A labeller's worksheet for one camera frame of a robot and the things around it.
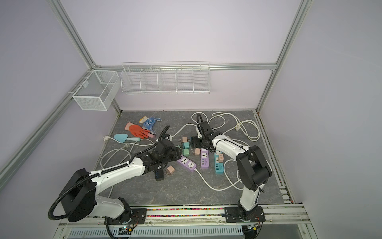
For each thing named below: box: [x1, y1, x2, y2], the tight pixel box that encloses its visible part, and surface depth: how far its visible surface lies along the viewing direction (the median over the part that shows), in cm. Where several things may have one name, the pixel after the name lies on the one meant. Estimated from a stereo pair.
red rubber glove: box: [128, 124, 151, 139], surface depth 107 cm
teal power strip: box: [213, 149, 225, 174], surface depth 90 cm
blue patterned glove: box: [142, 117, 163, 135], surface depth 114 cm
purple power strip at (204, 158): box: [200, 148, 210, 169], surface depth 93 cm
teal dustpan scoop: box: [113, 133, 142, 143], surface depth 107 cm
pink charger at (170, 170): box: [165, 165, 176, 176], surface depth 88 cm
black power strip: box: [154, 169, 165, 182], surface depth 86 cm
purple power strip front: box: [177, 154, 197, 172], surface depth 91 cm
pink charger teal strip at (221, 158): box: [218, 153, 225, 163], surface depth 88 cm
